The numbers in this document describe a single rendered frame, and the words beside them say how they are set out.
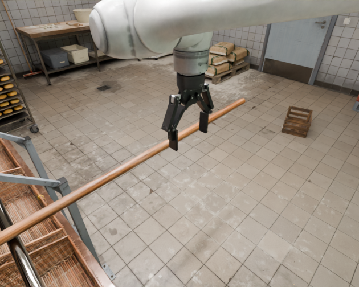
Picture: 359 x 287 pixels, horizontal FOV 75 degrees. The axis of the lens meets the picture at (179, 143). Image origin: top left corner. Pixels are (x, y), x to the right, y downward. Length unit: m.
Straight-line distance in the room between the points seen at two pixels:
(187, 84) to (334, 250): 1.94
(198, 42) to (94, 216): 1.91
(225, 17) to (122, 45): 0.18
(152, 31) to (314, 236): 2.10
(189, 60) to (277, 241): 1.79
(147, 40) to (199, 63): 0.19
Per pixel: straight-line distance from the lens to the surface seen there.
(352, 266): 2.28
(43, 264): 1.33
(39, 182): 1.15
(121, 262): 1.97
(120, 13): 0.45
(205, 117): 0.74
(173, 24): 0.40
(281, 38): 5.23
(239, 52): 5.15
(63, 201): 0.75
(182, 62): 0.59
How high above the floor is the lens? 1.72
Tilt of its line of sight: 36 degrees down
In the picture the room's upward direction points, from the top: straight up
